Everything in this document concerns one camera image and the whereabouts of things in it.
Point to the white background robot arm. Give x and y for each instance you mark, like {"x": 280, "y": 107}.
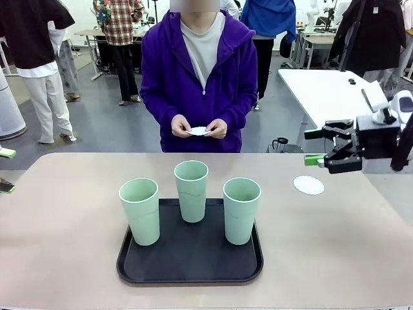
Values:
{"x": 310, "y": 16}

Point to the person in grey trousers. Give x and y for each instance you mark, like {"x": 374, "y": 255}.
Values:
{"x": 69, "y": 71}

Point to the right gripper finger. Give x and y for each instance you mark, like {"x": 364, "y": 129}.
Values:
{"x": 338, "y": 129}
{"x": 345, "y": 159}

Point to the person in plaid shirt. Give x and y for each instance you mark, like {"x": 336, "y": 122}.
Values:
{"x": 121, "y": 26}

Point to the person's left hand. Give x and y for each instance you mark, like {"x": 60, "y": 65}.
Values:
{"x": 218, "y": 129}

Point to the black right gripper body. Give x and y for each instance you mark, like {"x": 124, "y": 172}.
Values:
{"x": 377, "y": 139}

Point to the person in blue top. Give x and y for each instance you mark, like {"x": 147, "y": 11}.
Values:
{"x": 267, "y": 16}

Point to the person's right forearm purple sleeve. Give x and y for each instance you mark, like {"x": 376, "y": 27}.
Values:
{"x": 155, "y": 109}

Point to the small black part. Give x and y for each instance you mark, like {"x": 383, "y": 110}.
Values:
{"x": 351, "y": 81}

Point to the person's left forearm purple sleeve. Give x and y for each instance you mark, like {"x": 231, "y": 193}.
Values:
{"x": 242, "y": 109}

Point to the person in black top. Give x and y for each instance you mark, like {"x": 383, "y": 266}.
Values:
{"x": 29, "y": 32}

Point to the white scalloped paper coaster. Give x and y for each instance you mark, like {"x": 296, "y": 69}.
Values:
{"x": 197, "y": 131}
{"x": 308, "y": 185}

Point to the person in purple hoodie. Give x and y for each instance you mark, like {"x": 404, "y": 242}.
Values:
{"x": 167, "y": 80}

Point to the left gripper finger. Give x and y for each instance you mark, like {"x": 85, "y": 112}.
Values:
{"x": 8, "y": 152}
{"x": 6, "y": 186}

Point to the long black coat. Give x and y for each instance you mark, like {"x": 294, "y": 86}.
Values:
{"x": 371, "y": 38}

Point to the pale green plastic cup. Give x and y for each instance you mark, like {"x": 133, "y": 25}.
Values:
{"x": 142, "y": 223}
{"x": 192, "y": 200}
{"x": 240, "y": 226}

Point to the grey background desk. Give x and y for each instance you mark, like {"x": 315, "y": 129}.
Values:
{"x": 317, "y": 40}

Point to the beige background desk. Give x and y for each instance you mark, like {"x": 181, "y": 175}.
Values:
{"x": 88, "y": 33}

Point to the white side table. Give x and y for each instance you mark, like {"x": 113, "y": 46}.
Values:
{"x": 322, "y": 93}

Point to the white cylindrical air purifier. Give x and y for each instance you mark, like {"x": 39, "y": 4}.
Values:
{"x": 9, "y": 113}

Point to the person's right hand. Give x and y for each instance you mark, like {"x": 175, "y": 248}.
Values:
{"x": 180, "y": 126}

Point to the black plastic serving tray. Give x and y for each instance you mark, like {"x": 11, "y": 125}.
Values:
{"x": 193, "y": 258}

